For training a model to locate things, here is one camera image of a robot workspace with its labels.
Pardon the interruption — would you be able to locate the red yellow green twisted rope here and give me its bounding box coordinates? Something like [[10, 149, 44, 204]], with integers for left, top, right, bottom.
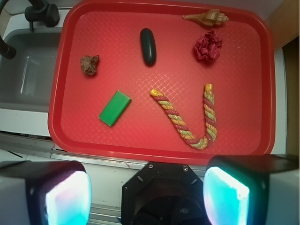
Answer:
[[150, 83, 218, 150]]

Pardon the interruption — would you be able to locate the green rectangular block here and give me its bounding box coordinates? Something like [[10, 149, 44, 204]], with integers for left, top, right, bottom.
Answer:
[[99, 90, 131, 127]]

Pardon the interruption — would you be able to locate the grey sink basin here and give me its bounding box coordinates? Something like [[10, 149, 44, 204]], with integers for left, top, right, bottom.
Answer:
[[0, 28, 61, 113]]

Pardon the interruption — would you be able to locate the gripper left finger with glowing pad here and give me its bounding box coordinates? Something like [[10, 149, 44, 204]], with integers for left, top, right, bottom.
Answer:
[[0, 161, 91, 225]]

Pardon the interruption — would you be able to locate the black octagonal mount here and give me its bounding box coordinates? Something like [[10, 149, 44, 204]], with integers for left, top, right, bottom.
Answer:
[[120, 162, 210, 225]]

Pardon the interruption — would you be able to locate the tan spiral seashell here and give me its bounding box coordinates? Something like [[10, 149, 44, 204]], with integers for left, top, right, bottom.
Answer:
[[182, 9, 229, 27]]

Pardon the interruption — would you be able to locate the crumpled dark red cloth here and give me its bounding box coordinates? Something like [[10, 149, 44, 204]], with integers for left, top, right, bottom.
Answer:
[[194, 30, 223, 62]]

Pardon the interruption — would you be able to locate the brown rough rock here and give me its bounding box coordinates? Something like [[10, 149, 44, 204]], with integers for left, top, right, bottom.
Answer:
[[80, 55, 99, 76]]

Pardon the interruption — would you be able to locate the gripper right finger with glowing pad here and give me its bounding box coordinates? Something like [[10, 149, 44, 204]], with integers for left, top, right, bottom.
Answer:
[[203, 154, 300, 225]]

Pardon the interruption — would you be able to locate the dark green oval stone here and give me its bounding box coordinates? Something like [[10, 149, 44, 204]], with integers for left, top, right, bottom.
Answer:
[[140, 28, 157, 66]]

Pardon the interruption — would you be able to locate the red plastic tray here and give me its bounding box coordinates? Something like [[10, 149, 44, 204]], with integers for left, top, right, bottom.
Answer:
[[48, 0, 276, 165]]

